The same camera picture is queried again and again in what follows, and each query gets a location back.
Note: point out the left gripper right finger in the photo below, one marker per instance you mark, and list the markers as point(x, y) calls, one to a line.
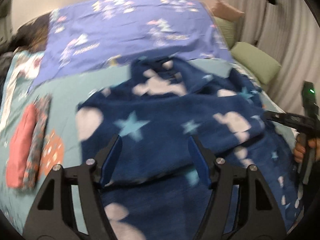
point(241, 204)

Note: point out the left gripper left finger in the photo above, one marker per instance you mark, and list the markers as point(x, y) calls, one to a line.
point(52, 215)

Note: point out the navy fleece star pajama top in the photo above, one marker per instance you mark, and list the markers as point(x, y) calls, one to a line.
point(163, 104)

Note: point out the person right hand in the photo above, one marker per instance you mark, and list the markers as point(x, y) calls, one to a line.
point(300, 150)

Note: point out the green pillow front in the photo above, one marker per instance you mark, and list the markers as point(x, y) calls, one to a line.
point(263, 66)

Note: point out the green pillow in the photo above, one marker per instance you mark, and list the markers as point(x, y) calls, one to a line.
point(228, 30)
point(263, 66)

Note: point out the folded coral garment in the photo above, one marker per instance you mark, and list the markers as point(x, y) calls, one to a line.
point(19, 148)

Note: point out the teal patterned blanket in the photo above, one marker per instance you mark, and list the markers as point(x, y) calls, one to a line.
point(50, 119)

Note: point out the beige pleated curtain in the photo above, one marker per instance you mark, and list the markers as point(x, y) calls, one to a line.
point(288, 32)

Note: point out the folded floral garment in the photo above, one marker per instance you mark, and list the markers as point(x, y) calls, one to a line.
point(42, 109)

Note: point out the green pillow rear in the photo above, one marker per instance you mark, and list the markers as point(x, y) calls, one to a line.
point(228, 30)

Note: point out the peach pillow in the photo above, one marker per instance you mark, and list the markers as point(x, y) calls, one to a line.
point(226, 11)

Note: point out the dark brown bed cover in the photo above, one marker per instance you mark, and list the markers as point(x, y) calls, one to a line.
point(31, 36)

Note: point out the purple tree print sheet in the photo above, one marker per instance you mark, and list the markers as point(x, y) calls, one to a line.
point(104, 33)

